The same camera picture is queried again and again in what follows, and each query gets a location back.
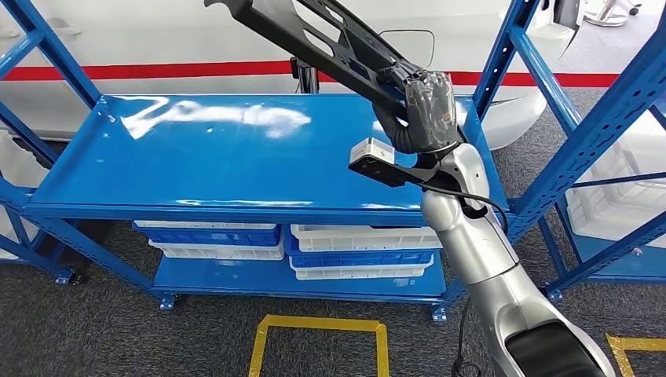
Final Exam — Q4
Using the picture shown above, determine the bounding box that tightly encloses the blue plastic crate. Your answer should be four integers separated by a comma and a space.
134, 225, 282, 247
284, 229, 435, 269

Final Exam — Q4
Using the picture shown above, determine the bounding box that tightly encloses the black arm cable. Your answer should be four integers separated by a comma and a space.
413, 179, 511, 377

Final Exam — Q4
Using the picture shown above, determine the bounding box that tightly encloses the black barrier stanchion post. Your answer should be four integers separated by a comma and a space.
289, 56, 320, 96

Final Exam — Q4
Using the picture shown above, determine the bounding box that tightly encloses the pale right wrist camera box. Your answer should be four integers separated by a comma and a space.
347, 137, 425, 189

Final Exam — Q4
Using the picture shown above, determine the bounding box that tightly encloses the chrome swivel chair base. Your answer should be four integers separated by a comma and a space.
582, 0, 643, 28

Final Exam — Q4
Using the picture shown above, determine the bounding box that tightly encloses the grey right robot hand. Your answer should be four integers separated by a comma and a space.
371, 64, 460, 156

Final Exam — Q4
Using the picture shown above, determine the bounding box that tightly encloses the red barrier belt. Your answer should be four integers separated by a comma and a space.
0, 60, 294, 82
317, 70, 620, 89

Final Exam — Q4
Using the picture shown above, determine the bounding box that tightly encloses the black plastic frame part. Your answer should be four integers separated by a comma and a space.
203, 0, 417, 121

